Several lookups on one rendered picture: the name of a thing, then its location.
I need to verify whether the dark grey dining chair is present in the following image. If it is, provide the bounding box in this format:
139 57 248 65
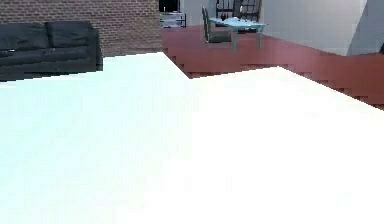
201 6 232 44

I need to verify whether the white low shelf unit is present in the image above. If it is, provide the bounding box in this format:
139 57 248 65
159 12 187 29

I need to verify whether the pale blue dining table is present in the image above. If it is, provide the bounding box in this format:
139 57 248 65
209 17 267 54

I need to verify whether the black slatted chair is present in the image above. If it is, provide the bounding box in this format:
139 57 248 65
215 0 236 19
238 0 263 23

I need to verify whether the black sofa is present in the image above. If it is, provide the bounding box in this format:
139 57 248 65
0 20 104 83

